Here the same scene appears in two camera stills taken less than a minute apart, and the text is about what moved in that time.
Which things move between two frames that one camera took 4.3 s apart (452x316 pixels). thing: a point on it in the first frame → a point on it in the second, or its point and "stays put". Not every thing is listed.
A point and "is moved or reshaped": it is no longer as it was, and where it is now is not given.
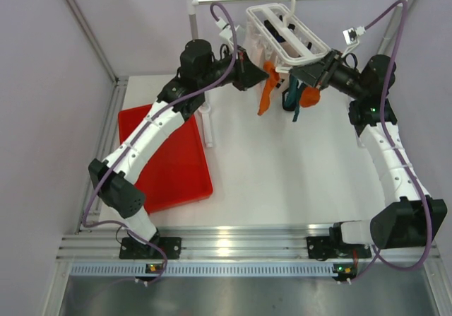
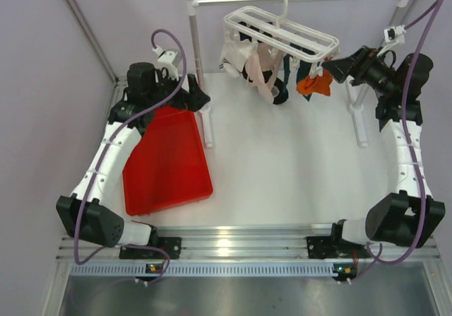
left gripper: x=246 y=73 → x=197 y=97
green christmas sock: x=293 y=96 → x=287 y=60
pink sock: x=256 y=49 → x=267 y=57
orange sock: x=309 y=96 is moved or reshaped
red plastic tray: x=179 y=172 stays put
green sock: x=296 y=113 is moved or reshaped
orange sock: x=273 y=77 → x=304 y=86
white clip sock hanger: x=287 y=39 is moved or reshaped
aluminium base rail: x=229 y=244 stays put
